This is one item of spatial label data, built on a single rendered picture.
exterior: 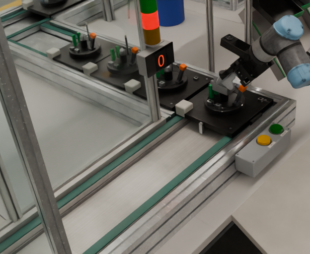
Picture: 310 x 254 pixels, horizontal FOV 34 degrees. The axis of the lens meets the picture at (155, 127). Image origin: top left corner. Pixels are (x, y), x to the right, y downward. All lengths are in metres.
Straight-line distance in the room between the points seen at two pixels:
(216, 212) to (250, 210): 0.10
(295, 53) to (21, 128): 0.82
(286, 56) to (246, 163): 0.34
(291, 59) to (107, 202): 0.66
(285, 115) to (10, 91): 1.12
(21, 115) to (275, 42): 0.81
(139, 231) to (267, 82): 0.97
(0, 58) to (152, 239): 0.74
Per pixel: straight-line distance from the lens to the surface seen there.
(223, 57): 2.27
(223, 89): 1.68
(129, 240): 1.33
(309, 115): 1.90
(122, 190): 1.53
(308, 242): 1.45
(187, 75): 1.93
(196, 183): 1.45
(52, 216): 1.03
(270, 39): 1.47
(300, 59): 1.43
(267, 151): 1.57
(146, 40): 1.53
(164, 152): 1.64
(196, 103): 1.76
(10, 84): 0.85
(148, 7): 1.48
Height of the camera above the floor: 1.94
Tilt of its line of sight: 36 degrees down
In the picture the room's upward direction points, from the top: 7 degrees counter-clockwise
